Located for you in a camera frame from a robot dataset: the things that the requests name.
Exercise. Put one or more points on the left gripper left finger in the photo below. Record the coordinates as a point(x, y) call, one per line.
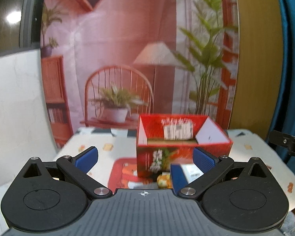
point(75, 171)

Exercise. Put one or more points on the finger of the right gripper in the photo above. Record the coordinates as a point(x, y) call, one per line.
point(283, 140)

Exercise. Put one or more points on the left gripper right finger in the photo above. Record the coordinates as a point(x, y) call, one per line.
point(194, 179)

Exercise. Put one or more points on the printed living room backdrop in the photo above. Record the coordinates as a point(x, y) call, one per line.
point(104, 62)

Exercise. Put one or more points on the white barcode label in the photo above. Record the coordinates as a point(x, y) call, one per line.
point(178, 131)

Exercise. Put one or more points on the red strawberry cardboard box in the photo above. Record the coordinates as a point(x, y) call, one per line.
point(155, 154)

